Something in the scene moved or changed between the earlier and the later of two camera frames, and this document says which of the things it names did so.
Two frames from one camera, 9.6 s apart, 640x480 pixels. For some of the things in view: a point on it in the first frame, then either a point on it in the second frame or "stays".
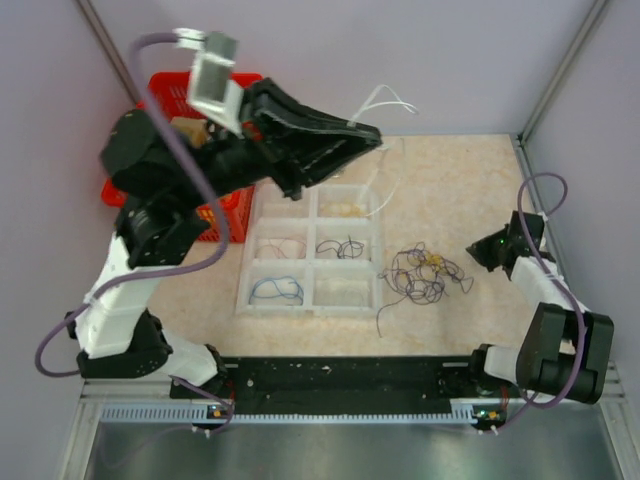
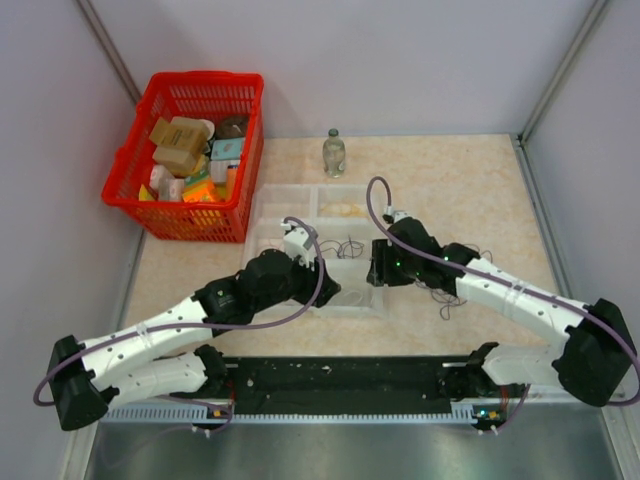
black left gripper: (295, 139) -> (310, 280)
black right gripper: (479, 249) -> (380, 273)
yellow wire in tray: (340, 209) stays
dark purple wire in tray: (348, 250) stays
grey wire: (357, 289) -> (361, 296)
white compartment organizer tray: (316, 256) stays
